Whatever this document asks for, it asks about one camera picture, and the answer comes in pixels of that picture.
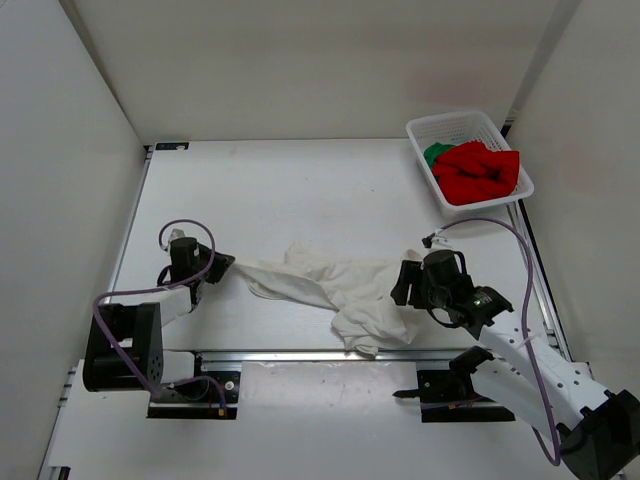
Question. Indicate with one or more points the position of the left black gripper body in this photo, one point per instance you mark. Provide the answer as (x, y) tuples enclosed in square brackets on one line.
[(205, 258)]

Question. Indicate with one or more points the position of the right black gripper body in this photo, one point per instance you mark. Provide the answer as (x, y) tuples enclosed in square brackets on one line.
[(428, 296)]

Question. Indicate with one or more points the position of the white t shirt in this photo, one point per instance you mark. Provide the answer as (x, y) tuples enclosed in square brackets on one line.
[(358, 290)]

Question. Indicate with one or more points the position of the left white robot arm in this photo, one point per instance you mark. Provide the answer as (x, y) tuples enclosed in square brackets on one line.
[(125, 348)]

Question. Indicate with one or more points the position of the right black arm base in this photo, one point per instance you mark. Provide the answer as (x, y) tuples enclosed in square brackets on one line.
[(447, 395)]

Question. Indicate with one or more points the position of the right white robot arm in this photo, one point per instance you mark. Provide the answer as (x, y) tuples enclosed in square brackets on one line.
[(594, 431)]

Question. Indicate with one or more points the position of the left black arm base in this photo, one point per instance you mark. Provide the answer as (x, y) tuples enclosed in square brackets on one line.
[(197, 386)]

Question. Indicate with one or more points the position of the dark label sticker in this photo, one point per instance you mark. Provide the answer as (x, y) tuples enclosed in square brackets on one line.
[(171, 146)]

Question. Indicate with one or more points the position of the red t shirt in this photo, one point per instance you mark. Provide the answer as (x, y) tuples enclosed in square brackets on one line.
[(471, 173)]

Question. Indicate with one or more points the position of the white plastic basket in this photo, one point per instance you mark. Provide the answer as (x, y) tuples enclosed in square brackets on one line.
[(458, 128)]

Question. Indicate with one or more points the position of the green t shirt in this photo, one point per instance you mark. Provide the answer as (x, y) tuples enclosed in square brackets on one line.
[(435, 150)]

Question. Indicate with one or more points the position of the aluminium table rail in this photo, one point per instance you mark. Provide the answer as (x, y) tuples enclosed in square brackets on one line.
[(274, 356)]

